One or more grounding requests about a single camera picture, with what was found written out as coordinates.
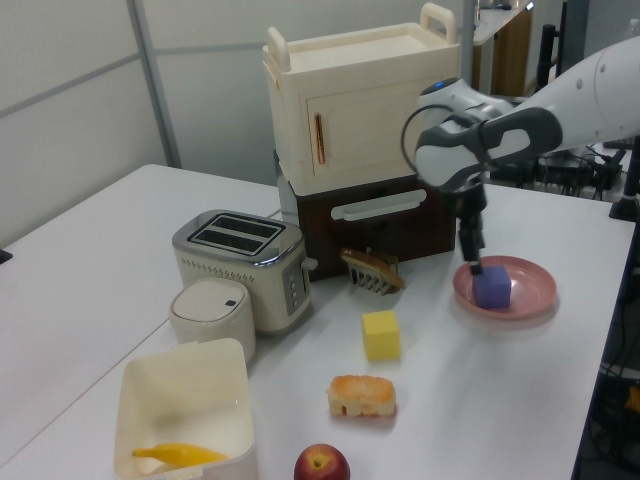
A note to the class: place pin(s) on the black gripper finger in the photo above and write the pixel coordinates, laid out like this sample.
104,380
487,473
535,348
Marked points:
472,245

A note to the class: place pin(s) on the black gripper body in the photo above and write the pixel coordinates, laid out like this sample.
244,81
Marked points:
470,207

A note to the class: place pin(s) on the purple cube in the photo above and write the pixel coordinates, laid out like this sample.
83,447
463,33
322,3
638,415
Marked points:
494,290

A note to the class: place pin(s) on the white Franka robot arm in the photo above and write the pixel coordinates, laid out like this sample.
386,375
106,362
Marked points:
600,100

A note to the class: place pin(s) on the yellow cube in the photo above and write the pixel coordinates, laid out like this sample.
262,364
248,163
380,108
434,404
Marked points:
381,337

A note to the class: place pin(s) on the pink plate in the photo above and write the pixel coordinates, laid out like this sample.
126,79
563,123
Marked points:
532,290

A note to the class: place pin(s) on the brown bread slice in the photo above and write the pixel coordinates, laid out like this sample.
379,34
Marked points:
372,267

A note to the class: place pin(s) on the wooden background cabinet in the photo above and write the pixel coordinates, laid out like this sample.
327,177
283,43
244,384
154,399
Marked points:
505,60

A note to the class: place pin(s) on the dark brown drawer base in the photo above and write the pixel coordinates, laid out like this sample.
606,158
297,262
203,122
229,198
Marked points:
320,240

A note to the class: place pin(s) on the cream toy cabinet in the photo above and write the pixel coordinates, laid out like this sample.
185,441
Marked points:
360,100

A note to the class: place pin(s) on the black pole stand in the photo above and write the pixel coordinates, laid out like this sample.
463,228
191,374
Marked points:
631,190

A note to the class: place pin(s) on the toasted bread roll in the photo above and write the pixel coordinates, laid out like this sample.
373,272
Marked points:
361,392

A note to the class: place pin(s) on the chrome two-slot toaster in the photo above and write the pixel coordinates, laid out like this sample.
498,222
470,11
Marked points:
225,280

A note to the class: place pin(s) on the red apple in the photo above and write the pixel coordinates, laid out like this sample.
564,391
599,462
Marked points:
321,465

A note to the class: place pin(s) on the small white lidded bin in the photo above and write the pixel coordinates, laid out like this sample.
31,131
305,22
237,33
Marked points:
210,320

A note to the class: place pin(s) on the cream plastic box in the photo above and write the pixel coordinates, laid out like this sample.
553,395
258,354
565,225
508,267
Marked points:
185,400

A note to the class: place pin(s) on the yellow banana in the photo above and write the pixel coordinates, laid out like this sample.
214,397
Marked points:
180,454

